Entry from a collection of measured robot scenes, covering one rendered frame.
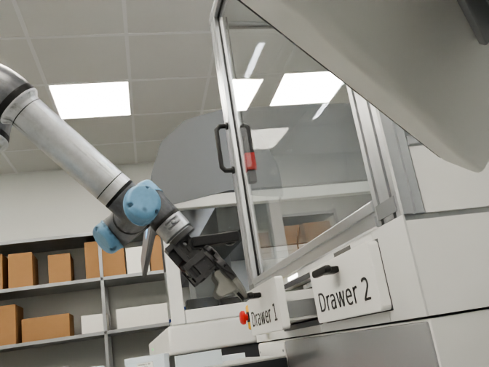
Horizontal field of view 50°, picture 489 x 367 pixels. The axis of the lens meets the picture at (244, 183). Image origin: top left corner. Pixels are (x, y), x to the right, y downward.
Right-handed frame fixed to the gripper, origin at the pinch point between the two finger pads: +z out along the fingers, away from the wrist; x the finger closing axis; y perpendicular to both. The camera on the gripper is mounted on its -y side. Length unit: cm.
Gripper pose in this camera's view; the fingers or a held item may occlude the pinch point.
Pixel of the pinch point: (243, 292)
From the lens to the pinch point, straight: 125.8
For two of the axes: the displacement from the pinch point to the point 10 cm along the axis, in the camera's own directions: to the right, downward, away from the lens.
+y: -7.1, 6.1, -3.6
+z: 6.8, 7.3, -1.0
